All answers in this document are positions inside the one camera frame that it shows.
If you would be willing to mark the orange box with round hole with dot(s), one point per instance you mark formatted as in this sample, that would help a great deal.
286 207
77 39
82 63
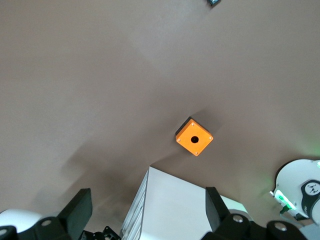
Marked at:
193 147

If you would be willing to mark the white drawer cabinet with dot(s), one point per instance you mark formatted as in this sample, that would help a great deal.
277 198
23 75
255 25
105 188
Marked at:
175 200

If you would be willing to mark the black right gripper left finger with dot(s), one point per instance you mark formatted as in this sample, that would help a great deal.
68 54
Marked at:
75 215

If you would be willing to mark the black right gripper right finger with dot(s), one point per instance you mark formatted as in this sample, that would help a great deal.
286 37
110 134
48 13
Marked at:
217 215

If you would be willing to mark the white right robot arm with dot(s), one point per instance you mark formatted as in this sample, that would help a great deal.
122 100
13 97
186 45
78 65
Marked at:
292 180

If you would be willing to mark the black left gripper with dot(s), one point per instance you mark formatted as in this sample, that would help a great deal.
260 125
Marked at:
102 235

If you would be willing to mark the yellow mushroom push button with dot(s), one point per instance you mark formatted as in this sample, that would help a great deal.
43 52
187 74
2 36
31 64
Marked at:
213 2

